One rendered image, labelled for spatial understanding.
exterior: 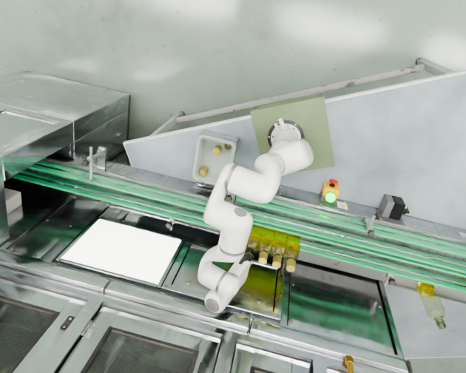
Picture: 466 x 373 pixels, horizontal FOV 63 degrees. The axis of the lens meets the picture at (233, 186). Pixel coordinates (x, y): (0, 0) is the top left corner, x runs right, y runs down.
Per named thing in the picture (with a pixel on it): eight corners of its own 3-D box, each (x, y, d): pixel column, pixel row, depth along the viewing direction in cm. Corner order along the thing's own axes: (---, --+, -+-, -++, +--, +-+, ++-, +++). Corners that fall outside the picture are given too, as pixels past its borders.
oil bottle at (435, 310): (416, 287, 175) (432, 330, 152) (419, 277, 173) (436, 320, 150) (428, 289, 175) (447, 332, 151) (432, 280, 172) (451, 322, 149)
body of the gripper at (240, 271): (235, 300, 136) (248, 282, 145) (241, 277, 131) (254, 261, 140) (217, 290, 138) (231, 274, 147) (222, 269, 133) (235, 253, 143)
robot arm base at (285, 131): (263, 123, 159) (259, 135, 146) (291, 112, 155) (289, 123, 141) (277, 155, 164) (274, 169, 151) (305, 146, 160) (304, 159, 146)
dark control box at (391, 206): (378, 207, 176) (381, 216, 168) (384, 192, 172) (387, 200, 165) (396, 212, 175) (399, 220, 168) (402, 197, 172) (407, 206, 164)
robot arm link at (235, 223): (259, 228, 122) (218, 209, 126) (275, 174, 111) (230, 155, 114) (239, 258, 109) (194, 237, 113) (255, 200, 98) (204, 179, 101)
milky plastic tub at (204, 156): (196, 172, 184) (191, 179, 176) (203, 129, 174) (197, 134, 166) (231, 180, 183) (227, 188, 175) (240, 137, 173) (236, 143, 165)
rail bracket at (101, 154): (103, 166, 188) (79, 184, 168) (104, 134, 181) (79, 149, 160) (112, 168, 188) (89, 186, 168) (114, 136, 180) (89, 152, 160)
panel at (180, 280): (97, 221, 179) (55, 265, 148) (98, 215, 177) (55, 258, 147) (284, 269, 172) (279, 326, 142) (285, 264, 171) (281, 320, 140)
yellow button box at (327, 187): (319, 193, 178) (320, 200, 171) (324, 179, 175) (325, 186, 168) (334, 197, 177) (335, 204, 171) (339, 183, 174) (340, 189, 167)
